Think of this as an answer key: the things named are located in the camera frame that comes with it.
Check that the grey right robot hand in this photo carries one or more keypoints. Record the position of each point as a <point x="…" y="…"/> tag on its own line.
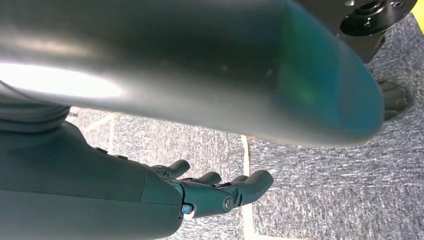
<point x="82" y="198"/>

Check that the yellow floor tape square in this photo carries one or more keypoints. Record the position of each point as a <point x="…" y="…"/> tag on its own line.
<point x="420" y="16"/>

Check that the dark robot foot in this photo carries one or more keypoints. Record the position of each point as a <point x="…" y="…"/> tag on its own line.
<point x="392" y="99"/>

